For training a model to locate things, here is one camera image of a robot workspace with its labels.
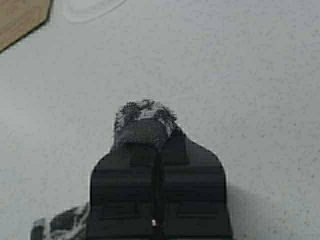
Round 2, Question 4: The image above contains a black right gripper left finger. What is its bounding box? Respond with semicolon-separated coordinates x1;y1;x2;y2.
86;144;158;240

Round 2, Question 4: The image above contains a floral grey black towel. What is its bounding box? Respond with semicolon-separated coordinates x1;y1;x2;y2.
112;99;180;150

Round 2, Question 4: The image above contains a brown cardboard sheet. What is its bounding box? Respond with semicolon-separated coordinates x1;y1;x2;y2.
0;0;53;52

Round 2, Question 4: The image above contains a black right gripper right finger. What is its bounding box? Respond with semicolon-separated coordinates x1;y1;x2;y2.
161;128;234;240

